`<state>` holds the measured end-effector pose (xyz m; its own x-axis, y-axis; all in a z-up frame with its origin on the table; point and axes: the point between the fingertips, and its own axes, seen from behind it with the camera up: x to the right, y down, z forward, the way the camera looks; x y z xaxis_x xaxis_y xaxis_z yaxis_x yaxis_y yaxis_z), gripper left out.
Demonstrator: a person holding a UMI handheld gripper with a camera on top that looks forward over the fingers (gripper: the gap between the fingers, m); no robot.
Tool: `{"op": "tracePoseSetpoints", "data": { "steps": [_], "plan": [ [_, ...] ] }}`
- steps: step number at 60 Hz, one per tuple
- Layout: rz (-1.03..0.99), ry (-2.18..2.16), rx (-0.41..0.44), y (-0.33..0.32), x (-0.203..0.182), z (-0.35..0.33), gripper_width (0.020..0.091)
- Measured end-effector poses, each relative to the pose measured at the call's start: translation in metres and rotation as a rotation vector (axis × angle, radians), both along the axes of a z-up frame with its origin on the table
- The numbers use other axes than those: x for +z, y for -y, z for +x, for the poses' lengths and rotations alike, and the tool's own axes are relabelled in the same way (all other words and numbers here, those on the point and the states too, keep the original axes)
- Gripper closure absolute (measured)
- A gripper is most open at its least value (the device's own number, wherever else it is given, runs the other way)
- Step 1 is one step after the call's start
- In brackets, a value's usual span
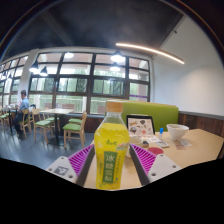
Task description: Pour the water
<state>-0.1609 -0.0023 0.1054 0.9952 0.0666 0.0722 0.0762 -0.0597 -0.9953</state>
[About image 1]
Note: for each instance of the long curved light strip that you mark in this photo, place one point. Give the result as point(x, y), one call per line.
point(150, 50)

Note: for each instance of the yellow drink bottle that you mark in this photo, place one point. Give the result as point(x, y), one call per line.
point(111, 146)

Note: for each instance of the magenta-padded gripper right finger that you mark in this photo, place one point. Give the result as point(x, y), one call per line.
point(146, 160)

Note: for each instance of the small blue-capped bottle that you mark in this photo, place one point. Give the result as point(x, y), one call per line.
point(161, 133)

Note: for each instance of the black tablet with pictures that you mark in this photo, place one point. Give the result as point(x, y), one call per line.
point(140, 126)

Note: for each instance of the wooden green-seated chairs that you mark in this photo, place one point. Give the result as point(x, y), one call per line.
point(74, 127)

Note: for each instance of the green upholstered bench backrest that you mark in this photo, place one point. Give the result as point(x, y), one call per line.
point(156, 113)

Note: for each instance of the person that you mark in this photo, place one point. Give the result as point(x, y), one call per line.
point(22, 106)

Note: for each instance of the small white flat device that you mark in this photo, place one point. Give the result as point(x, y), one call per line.
point(163, 144)

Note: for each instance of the light wooden dining table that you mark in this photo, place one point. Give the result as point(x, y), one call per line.
point(56, 111)

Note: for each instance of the white ceramic bowl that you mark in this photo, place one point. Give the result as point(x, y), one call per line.
point(177, 131)

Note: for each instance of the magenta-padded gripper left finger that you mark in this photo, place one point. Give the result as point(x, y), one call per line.
point(79, 159)

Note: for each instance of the dark pendant ceiling lamps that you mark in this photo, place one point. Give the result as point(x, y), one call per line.
point(117, 57)

